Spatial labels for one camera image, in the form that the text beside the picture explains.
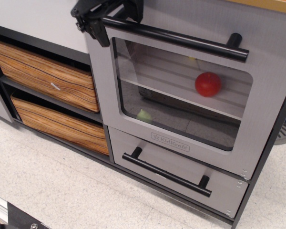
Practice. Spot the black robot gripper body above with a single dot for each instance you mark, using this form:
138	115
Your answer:
85	11

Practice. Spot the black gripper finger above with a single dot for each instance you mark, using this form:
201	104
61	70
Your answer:
97	31
134	9

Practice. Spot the black oven door handle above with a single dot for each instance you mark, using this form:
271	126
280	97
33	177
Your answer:
231	50

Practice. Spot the grey toy oven door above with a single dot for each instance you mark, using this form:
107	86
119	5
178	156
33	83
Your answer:
216	139

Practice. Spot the white oven rack shelf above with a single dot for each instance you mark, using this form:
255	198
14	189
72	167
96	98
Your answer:
177	80

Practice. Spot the upper wood-pattern storage bin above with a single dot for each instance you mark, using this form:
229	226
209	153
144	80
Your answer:
60	81

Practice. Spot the wood-pattern storage bin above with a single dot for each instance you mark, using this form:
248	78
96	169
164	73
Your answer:
51	119
60	81

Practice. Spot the green toy pear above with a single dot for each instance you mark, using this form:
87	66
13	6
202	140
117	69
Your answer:
144	116

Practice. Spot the lower wood-pattern storage bin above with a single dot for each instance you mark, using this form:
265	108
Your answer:
51	119

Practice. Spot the red toy tomato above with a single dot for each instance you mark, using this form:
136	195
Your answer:
208	84

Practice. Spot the wooden countertop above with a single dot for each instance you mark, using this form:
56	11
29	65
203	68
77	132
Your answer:
275	5

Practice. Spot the grey lower drawer front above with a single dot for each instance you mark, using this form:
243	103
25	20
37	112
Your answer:
227	192

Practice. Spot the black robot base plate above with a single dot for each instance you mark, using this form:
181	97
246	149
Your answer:
19	219

